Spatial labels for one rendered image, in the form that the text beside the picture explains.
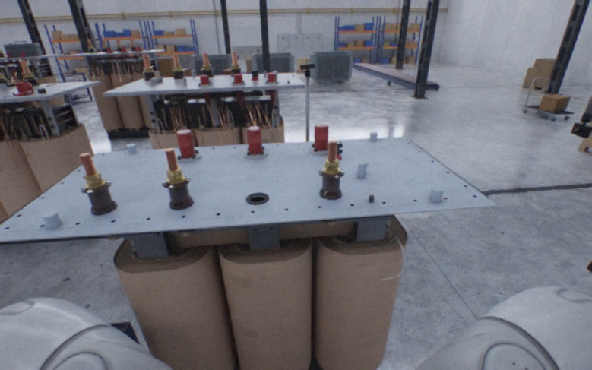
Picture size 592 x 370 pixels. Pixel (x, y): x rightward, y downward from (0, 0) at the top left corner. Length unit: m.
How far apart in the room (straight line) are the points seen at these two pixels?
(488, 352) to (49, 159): 3.28
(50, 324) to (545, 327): 0.66
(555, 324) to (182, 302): 1.23
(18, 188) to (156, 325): 2.44
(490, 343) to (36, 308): 0.61
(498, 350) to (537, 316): 0.12
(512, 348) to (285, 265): 0.94
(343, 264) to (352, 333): 0.45
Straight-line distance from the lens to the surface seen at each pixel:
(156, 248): 1.29
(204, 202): 1.10
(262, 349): 1.65
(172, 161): 1.04
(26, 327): 0.56
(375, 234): 1.28
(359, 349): 1.77
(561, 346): 0.52
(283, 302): 1.40
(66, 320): 0.54
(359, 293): 1.44
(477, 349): 0.44
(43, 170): 3.41
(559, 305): 0.57
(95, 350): 0.45
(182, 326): 1.54
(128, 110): 7.03
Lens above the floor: 1.89
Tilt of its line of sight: 27 degrees down
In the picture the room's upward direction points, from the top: 1 degrees counter-clockwise
